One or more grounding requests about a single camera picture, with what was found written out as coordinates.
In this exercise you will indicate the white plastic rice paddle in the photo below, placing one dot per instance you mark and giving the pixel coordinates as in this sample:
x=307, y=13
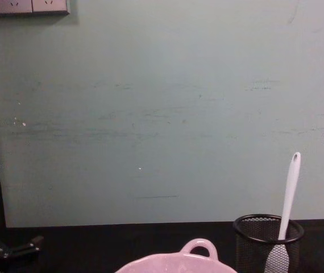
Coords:
x=290, y=187

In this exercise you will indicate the black mesh pen cup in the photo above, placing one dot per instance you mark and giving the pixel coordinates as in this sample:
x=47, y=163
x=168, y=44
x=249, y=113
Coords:
x=253, y=250

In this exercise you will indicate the black table cloth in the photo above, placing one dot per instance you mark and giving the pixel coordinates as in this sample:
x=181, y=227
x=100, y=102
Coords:
x=108, y=247

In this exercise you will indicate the pale green wall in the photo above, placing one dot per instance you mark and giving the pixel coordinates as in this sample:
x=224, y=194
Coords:
x=162, y=113

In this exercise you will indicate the grey wall socket panel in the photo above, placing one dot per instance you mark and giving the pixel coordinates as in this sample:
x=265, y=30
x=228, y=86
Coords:
x=22, y=6

